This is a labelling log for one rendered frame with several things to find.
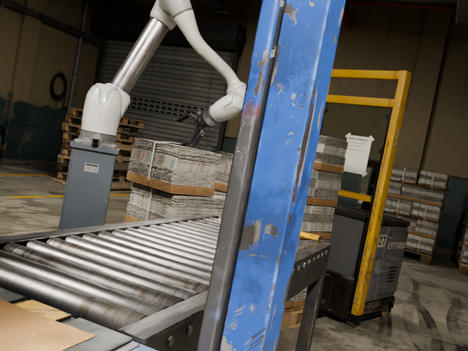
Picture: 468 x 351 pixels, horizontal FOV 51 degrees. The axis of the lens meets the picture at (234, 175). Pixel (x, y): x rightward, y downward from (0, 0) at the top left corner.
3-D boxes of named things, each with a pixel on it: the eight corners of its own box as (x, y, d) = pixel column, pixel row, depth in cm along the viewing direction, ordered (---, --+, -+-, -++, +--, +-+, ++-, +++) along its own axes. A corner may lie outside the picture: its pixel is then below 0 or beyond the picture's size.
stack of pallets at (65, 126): (94, 177, 1008) (105, 114, 1001) (134, 186, 978) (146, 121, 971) (50, 177, 881) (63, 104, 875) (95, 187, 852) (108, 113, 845)
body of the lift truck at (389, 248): (286, 293, 412) (305, 199, 408) (322, 288, 452) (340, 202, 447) (360, 324, 364) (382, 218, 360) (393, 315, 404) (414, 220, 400)
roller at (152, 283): (33, 257, 120) (36, 237, 119) (205, 315, 102) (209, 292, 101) (17, 260, 115) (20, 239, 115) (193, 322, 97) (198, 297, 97)
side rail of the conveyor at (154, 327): (313, 269, 198) (319, 240, 198) (326, 273, 196) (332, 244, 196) (103, 405, 75) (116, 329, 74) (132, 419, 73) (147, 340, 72)
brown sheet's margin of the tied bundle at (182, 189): (150, 186, 245) (152, 178, 244) (193, 190, 266) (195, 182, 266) (170, 193, 234) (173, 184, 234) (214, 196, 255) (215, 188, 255)
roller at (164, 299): (11, 261, 114) (15, 239, 113) (190, 323, 96) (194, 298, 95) (-7, 264, 109) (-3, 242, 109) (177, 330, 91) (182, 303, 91)
